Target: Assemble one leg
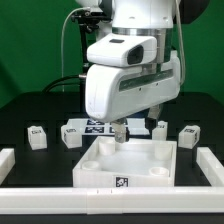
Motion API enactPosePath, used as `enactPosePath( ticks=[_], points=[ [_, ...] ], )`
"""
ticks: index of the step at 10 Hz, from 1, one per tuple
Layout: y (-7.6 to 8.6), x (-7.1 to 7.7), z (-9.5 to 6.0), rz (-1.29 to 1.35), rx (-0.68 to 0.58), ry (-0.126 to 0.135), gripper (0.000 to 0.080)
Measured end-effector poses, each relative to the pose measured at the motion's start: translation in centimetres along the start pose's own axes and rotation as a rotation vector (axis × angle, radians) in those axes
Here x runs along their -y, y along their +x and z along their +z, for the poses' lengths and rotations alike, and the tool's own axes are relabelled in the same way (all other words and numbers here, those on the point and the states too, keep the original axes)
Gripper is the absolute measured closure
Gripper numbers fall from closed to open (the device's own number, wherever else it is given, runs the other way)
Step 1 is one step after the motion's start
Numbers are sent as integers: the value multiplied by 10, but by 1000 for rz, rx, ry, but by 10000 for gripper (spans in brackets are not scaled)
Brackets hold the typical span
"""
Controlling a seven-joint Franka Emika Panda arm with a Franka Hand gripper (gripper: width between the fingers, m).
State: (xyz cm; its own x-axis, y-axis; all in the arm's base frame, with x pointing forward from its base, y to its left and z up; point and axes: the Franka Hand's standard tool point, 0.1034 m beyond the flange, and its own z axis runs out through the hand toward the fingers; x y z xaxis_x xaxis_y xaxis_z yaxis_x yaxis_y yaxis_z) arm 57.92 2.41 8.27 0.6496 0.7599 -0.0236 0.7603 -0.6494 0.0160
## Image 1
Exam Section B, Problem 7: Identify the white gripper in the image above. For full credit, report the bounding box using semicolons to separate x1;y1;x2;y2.
85;51;180;143

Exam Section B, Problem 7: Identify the white square tabletop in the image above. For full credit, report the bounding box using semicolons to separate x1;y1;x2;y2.
73;136;177;188

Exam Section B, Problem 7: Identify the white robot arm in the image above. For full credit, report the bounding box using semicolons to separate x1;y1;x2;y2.
76;0;184;143

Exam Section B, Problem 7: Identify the AprilTag base sheet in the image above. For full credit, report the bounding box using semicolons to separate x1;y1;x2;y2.
67;118;149;135

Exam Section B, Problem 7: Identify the white U-shaped obstacle fence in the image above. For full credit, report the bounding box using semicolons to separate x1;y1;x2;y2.
0;146;224;215

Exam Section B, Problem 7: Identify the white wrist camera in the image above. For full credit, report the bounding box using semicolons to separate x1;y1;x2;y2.
87;33;157;67

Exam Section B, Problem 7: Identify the black cable bundle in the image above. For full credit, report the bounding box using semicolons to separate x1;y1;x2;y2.
41;74;88;93

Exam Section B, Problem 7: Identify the black camera on stand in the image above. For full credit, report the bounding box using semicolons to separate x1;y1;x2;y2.
71;7;111;73

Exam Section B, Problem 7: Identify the white cable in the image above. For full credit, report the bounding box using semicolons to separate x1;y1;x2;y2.
60;7;88;93

